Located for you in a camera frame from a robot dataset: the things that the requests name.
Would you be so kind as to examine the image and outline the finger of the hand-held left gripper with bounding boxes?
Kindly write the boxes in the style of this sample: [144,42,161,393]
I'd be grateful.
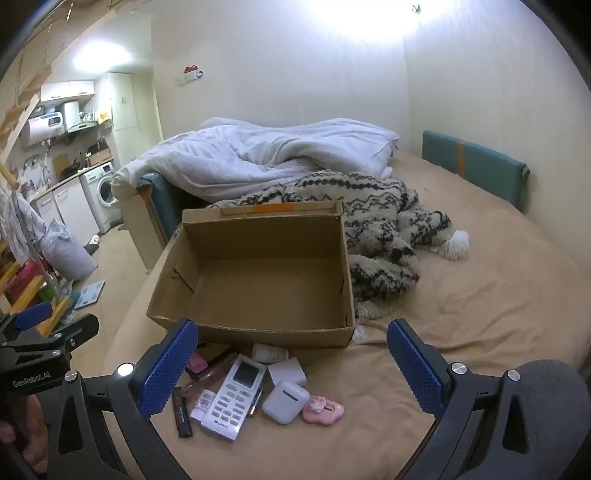
[44,314,100,346]
[0,302,53,332]

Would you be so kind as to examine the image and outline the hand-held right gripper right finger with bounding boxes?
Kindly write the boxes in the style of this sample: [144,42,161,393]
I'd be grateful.
[387,318,548,480]

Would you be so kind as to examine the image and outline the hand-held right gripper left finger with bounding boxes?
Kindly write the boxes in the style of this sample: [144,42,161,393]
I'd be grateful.
[44,318,199,480]

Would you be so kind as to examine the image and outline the clear cosmetic tube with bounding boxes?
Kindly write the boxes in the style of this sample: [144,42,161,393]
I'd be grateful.
[180,347,237,398]

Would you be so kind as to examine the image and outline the black lipstick tube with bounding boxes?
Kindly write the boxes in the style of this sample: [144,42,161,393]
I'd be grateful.
[172,388,194,439]

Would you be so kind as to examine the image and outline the white remote control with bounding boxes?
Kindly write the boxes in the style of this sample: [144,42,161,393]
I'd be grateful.
[200,354,267,441]

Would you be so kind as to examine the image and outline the white earbuds case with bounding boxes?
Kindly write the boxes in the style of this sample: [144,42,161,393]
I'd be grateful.
[262,381,310,424]

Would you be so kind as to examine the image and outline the brown cardboard box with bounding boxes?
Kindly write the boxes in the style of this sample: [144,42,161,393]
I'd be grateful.
[147,200,356,348]

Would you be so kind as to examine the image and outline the person's left hand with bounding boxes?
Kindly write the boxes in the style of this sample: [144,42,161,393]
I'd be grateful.
[0,397,49,476]

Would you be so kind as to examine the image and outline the yellow wooden rack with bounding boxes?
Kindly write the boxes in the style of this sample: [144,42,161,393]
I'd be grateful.
[0,249,70,337]

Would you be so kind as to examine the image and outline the bathroom scale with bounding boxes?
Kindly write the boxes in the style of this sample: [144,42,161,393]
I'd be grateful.
[71,281,107,309]

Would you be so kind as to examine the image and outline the grey plastic bag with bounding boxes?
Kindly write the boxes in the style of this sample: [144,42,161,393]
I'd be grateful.
[41,219,99,281]

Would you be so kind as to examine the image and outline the hanging clothes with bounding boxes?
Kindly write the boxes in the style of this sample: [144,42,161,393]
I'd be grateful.
[0,187,47,264]

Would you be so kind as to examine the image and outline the beige bed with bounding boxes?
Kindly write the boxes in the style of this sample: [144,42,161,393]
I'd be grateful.
[104,152,591,480]

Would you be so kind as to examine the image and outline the pink hair clip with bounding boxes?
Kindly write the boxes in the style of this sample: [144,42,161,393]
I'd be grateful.
[302,394,345,424]

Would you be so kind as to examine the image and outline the white kitchen base cabinet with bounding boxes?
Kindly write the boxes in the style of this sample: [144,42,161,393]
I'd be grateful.
[34,178,100,245]

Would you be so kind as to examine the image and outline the small white box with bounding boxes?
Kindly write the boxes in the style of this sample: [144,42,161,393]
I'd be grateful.
[268,357,308,387]

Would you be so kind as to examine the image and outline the white washing machine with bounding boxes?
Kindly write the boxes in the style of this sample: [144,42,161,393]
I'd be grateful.
[79,161,122,234]

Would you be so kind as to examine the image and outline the teal footboard cushion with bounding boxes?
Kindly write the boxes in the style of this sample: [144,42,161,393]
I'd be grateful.
[139,172,208,241]

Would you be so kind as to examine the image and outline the patterned fuzzy blanket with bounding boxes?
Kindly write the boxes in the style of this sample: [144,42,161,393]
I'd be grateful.
[208,170,470,324]

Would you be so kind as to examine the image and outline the white water heater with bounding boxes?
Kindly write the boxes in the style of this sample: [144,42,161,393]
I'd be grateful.
[21,113,65,148]

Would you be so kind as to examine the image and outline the teal headboard cushion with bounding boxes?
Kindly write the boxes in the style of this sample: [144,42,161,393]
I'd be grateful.
[421,130,531,213]

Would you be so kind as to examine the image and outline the white duvet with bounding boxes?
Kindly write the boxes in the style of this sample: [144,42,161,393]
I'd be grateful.
[111,117,400,201]

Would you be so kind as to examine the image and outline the white kitchen wall cabinet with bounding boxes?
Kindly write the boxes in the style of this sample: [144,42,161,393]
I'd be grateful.
[41,80,95,102]

